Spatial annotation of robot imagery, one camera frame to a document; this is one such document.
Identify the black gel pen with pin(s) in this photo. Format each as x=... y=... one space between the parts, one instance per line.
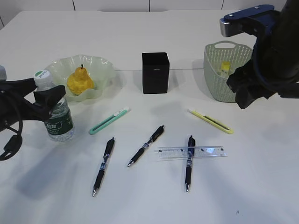
x=152 y=139
x=188 y=170
x=101 y=172

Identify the left black gel pen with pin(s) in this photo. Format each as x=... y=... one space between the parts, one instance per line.
x=101 y=172

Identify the green wavy glass plate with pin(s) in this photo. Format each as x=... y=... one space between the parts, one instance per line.
x=99 y=69

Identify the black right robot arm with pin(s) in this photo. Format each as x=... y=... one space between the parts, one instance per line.
x=274 y=63

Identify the clear water bottle green label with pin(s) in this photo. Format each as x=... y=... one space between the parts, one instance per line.
x=60 y=126

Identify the green woven plastic basket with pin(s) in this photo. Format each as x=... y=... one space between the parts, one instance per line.
x=214 y=54

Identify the green utility knife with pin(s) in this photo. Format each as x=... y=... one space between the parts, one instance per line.
x=109 y=120

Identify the clear plastic ruler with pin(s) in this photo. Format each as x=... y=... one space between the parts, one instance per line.
x=181 y=153

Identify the black square pen holder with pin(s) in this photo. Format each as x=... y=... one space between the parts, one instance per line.
x=155 y=72

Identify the yellow pear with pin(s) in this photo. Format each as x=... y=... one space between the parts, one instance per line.
x=79 y=81

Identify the middle black gel pen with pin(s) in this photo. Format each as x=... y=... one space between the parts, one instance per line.
x=152 y=139

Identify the yellow utility knife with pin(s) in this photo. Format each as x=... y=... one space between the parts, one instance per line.
x=211 y=121

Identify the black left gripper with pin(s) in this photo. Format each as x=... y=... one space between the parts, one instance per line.
x=11 y=96

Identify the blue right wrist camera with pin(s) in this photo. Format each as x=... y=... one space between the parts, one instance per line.
x=253 y=20

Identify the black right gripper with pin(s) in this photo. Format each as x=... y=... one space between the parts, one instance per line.
x=244 y=84

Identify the right black gel pen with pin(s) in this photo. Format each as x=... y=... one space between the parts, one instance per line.
x=188 y=170

